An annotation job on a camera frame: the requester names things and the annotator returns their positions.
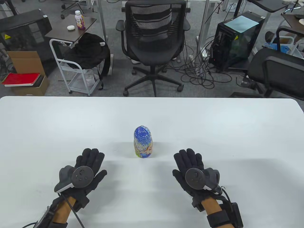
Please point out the person's right hand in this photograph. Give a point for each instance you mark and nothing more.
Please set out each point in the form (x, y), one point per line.
(187, 159)

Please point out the person's left hand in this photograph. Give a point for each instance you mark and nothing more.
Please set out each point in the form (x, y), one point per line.
(91, 159)

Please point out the large floral Russian doll base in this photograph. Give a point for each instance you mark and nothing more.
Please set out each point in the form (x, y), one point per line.
(143, 152)

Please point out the large blue Russian doll head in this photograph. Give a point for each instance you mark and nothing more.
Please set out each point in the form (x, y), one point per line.
(142, 134)

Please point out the person's left forearm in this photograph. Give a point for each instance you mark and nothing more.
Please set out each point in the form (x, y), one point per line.
(63, 211)

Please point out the person's right forearm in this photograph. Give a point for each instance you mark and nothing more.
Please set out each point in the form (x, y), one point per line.
(211, 206)

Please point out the black round tracking controller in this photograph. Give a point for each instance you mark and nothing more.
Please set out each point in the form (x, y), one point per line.
(194, 178)
(82, 177)

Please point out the white metal cart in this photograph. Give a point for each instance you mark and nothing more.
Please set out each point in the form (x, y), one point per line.
(80, 86)

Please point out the black book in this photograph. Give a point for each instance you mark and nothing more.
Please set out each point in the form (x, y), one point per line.
(39, 80)

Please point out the white power strip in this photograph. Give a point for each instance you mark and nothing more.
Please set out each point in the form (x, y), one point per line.
(192, 59)

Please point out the black backpack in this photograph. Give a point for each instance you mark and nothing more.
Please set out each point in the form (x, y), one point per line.
(87, 52)

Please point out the red notebook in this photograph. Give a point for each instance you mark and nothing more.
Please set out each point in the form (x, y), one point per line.
(20, 78)

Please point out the black mesh office chair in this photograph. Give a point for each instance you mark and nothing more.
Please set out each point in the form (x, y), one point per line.
(154, 52)

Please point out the cardboard box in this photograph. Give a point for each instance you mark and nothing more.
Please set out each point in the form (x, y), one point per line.
(26, 61)

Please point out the black computer tower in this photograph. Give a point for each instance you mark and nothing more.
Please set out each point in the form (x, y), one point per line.
(228, 47)

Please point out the dark side table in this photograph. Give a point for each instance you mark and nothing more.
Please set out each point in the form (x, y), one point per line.
(292, 20)
(71, 34)

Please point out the black padded office chair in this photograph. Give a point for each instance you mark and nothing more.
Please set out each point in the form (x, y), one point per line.
(280, 68)

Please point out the white round case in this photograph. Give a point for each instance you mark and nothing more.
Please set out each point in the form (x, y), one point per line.
(70, 27)

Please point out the grey desk leg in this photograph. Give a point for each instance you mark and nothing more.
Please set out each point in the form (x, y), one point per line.
(204, 23)

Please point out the purple label drink bottle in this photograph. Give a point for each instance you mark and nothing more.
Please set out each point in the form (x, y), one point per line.
(80, 22)

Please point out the teal paper sheet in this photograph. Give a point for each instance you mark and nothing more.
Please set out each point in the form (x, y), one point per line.
(241, 23)

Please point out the black cabinet with yellow sticker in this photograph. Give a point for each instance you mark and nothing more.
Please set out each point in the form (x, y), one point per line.
(21, 30)

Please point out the blue bag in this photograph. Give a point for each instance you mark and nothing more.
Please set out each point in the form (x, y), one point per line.
(283, 48)

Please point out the black desk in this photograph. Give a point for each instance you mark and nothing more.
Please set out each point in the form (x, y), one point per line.
(273, 6)

